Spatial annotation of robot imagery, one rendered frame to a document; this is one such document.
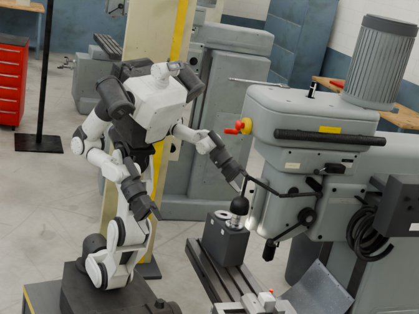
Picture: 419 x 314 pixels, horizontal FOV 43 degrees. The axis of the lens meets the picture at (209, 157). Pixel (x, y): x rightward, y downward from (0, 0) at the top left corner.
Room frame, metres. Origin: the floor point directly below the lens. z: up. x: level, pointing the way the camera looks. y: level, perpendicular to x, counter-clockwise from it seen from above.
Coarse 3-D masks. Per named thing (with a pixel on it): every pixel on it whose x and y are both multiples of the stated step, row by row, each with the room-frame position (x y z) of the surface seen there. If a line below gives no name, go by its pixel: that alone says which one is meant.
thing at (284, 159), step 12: (264, 144) 1.92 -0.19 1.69; (264, 156) 1.90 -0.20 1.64; (276, 156) 1.82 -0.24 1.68; (288, 156) 1.80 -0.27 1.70; (300, 156) 1.82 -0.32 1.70; (312, 156) 1.84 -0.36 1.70; (324, 156) 1.86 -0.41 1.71; (336, 156) 1.88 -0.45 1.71; (348, 156) 1.90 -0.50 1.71; (276, 168) 1.81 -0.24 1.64; (288, 168) 1.80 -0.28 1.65; (300, 168) 1.82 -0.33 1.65; (312, 168) 1.84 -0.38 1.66; (348, 168) 1.90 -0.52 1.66
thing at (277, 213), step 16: (272, 176) 1.88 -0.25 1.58; (288, 176) 1.84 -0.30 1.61; (304, 176) 1.86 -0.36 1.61; (320, 176) 1.89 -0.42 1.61; (288, 192) 1.83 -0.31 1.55; (304, 192) 1.87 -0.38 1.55; (272, 208) 1.85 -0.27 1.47; (288, 208) 1.85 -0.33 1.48; (272, 224) 1.84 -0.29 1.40; (288, 224) 1.85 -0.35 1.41
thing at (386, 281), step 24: (408, 240) 1.98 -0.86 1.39; (336, 264) 2.12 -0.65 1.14; (360, 264) 1.98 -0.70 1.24; (384, 264) 1.95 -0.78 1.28; (408, 264) 1.99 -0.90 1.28; (360, 288) 1.95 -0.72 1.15; (384, 288) 1.96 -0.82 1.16; (408, 288) 2.01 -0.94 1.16; (360, 312) 1.94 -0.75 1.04; (384, 312) 1.96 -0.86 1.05; (408, 312) 2.01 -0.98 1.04
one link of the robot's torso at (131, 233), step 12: (120, 156) 2.28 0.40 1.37; (144, 180) 2.29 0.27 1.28; (120, 192) 2.26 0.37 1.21; (120, 204) 2.27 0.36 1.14; (120, 216) 2.25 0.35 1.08; (132, 216) 2.22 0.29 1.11; (120, 228) 2.21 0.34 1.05; (132, 228) 2.21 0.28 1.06; (120, 240) 2.19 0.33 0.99; (132, 240) 2.21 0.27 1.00; (144, 240) 2.25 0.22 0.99
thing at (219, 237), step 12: (216, 216) 2.38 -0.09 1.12; (228, 216) 2.40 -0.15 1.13; (204, 228) 2.43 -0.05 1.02; (216, 228) 2.34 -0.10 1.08; (228, 228) 2.29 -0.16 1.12; (240, 228) 2.30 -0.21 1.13; (204, 240) 2.41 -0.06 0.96; (216, 240) 2.32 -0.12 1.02; (228, 240) 2.25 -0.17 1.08; (240, 240) 2.28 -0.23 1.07; (216, 252) 2.30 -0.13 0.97; (228, 252) 2.25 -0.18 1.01; (240, 252) 2.29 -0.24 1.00; (228, 264) 2.26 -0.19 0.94; (240, 264) 2.30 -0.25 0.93
